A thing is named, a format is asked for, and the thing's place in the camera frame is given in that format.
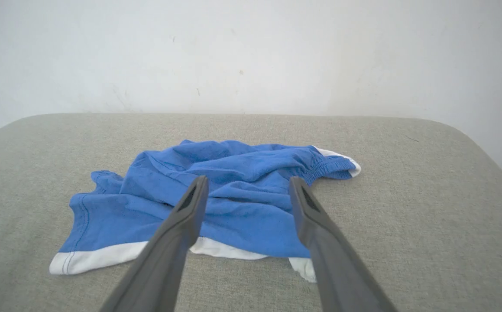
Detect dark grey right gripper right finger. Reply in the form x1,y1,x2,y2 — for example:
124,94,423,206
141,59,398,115
288,175,399,312

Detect blue shorts with white trim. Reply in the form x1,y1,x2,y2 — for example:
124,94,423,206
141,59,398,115
49,139,362,283

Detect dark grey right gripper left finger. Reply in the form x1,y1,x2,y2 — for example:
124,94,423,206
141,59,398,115
98,175,210,312

